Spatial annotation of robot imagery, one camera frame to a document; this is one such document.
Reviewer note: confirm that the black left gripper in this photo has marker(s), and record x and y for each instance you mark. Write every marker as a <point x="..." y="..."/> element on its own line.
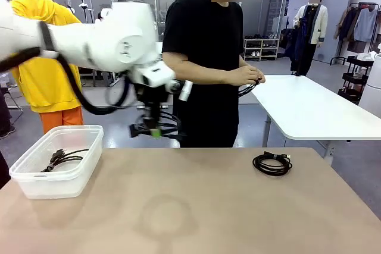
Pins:
<point x="151" y="96"/>

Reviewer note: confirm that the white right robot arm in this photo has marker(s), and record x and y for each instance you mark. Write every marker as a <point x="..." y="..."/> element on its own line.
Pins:
<point x="372" y="93"/>

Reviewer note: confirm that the person's left forearm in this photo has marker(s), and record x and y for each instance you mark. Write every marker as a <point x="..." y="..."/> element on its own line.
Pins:
<point x="244" y="61"/>

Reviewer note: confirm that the person's right forearm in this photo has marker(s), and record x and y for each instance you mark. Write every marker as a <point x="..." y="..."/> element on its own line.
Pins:
<point x="202" y="68"/>

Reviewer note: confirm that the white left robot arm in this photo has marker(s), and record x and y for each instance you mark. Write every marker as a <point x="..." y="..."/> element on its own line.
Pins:
<point x="98" y="40"/>

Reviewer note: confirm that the person's right hand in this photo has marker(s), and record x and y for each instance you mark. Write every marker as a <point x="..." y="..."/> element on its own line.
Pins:
<point x="242" y="78"/>

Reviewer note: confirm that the person's left hand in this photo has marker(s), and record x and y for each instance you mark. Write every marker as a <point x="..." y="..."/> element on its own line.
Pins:
<point x="252" y="69"/>

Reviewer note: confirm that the person in black t-shirt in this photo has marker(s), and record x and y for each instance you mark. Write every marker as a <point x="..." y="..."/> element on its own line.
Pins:
<point x="205" y="28"/>

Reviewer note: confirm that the mannequin in yellow hoodie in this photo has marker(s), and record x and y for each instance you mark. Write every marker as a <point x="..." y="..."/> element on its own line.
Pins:
<point x="44" y="87"/>

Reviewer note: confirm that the clear plastic storage container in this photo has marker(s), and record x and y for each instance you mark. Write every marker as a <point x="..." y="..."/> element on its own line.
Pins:
<point x="56" y="182"/>

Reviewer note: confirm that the wooden shoe rack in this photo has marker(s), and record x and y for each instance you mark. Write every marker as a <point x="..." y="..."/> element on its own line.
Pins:
<point x="262" y="48"/>

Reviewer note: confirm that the black bags pile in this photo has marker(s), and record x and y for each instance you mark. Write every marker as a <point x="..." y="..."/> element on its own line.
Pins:
<point x="286" y="38"/>

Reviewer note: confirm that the white table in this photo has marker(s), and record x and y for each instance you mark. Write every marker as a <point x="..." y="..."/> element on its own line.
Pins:
<point x="312" y="105"/>

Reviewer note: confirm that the person in white cardigan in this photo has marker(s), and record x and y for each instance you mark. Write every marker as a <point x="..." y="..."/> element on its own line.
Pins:
<point x="318" y="22"/>

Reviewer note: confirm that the black utility cart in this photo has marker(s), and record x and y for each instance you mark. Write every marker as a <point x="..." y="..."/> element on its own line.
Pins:
<point x="351" y="78"/>

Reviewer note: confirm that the gray partition panel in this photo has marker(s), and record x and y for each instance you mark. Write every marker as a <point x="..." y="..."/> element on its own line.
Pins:
<point x="339" y="22"/>

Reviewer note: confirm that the beige hanging coat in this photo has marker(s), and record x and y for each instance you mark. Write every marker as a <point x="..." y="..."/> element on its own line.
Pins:
<point x="342" y="25"/>

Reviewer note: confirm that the white tissue pack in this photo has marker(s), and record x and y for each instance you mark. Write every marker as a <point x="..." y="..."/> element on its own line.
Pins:
<point x="366" y="55"/>

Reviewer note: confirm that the gray-blue hanging shirt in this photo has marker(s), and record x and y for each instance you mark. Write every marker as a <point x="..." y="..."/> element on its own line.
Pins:
<point x="365" y="25"/>

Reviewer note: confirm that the black clothes rack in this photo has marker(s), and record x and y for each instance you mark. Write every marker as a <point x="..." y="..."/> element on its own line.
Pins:
<point x="364" y="5"/>

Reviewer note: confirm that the small side-mounted camera module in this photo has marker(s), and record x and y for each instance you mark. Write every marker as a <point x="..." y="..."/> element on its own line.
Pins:
<point x="186" y="90"/>

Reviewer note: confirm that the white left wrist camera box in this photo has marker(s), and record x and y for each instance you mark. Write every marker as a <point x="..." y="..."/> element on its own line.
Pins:
<point x="156" y="75"/>

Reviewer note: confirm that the camera on thin stand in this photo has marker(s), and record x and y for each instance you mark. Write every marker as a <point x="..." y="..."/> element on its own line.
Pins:
<point x="83" y="5"/>

